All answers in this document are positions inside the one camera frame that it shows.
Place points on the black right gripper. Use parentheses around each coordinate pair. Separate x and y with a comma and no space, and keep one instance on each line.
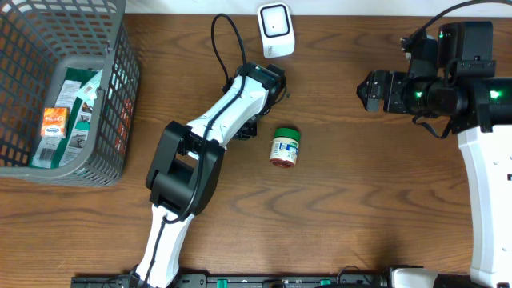
(382,78)

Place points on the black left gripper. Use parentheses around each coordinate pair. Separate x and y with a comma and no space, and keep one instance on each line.
(246,136)

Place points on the green lid spice jar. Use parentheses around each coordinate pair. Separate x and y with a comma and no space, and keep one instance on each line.
(285,147)

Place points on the orange small carton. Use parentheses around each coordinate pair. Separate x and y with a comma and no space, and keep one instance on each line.
(54,122)

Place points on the green 3M glove package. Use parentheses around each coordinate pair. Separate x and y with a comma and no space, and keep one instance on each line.
(53,153)

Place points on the mint green wipes pack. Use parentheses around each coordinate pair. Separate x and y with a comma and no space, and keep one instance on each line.
(88,92)

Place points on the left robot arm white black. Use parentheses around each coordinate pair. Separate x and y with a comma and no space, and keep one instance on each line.
(187,163)

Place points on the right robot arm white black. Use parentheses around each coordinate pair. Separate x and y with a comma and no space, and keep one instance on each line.
(451,88)

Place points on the white barcode scanner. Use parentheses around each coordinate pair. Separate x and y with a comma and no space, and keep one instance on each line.
(276,30)

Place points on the grey plastic mesh basket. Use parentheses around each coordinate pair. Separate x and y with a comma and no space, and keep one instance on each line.
(46,45)

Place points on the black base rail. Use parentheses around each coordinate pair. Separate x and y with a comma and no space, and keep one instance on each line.
(226,281)

